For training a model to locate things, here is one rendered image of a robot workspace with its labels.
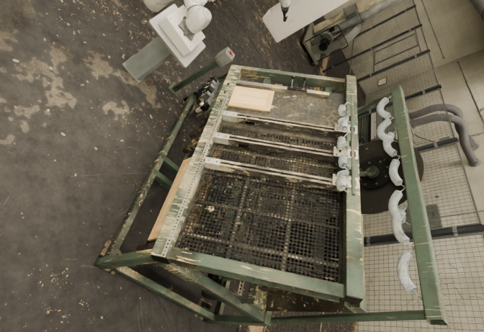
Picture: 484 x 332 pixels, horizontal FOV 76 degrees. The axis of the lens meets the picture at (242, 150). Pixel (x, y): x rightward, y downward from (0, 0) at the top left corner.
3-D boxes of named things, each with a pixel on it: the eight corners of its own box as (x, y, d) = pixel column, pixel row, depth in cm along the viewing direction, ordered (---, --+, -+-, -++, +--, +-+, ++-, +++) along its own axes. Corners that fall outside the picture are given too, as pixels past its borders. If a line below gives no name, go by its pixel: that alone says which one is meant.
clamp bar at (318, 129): (225, 114, 294) (224, 94, 276) (353, 134, 277) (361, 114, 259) (222, 122, 288) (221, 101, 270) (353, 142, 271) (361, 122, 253)
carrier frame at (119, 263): (184, 95, 390) (234, 66, 342) (250, 161, 459) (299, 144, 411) (93, 265, 249) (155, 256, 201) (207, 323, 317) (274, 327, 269)
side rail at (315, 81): (242, 73, 348) (242, 65, 339) (342, 87, 332) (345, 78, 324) (240, 77, 344) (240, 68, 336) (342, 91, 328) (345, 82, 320)
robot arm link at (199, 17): (188, 32, 281) (205, 20, 269) (182, 13, 282) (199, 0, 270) (199, 35, 295) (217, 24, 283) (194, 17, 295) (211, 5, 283)
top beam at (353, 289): (343, 82, 328) (346, 74, 320) (353, 83, 326) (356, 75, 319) (341, 300, 186) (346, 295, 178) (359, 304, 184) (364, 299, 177)
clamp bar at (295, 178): (207, 160, 257) (204, 140, 239) (354, 186, 240) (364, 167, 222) (204, 169, 251) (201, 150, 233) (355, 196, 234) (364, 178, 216)
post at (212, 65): (173, 86, 379) (217, 57, 335) (176, 89, 382) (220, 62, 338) (171, 88, 375) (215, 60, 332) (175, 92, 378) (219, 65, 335)
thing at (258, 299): (263, 222, 280) (354, 204, 230) (272, 230, 287) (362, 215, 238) (246, 304, 235) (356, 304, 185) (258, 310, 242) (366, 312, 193)
